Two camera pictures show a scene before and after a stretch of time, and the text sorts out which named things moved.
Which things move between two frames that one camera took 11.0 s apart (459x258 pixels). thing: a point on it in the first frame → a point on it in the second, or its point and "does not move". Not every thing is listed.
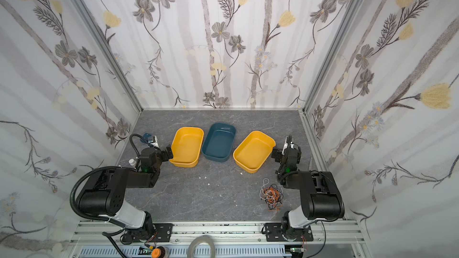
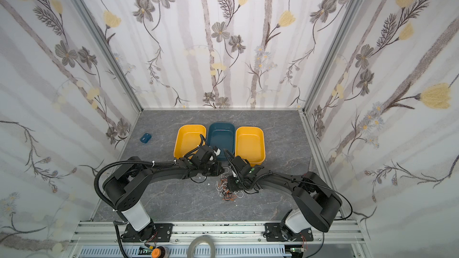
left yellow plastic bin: (186, 146) does not move
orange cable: (271, 194) → (228, 192)
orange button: (156, 253) does not move
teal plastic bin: (217, 142) does not move
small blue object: (147, 135) does not move
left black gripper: (167, 152) → (217, 168)
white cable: (270, 199) → (223, 190)
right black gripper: (278, 153) → (232, 181)
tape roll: (198, 239) does not move
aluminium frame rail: (95, 239) does not move
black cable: (278, 201) → (228, 196)
